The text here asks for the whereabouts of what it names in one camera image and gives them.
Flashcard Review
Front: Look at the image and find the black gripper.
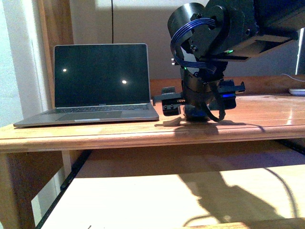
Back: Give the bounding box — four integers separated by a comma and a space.
152, 80, 246, 122

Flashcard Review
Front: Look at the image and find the wooden desk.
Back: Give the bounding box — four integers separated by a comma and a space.
0, 75, 305, 229

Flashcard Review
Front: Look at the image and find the white monitor stand base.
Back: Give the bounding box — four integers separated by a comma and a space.
289, 89, 305, 96

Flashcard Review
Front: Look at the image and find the wooden pull-out keyboard tray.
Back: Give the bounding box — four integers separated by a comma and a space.
43, 141, 305, 229

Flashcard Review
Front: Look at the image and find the silver laptop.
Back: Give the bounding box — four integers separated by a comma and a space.
14, 43, 159, 127

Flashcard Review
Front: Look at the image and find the black camera cable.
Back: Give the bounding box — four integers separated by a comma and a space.
202, 82, 226, 123

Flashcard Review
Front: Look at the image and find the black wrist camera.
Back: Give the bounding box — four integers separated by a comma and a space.
217, 79, 245, 110

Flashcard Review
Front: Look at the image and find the blue ribbon cable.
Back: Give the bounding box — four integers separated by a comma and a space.
170, 18, 217, 74

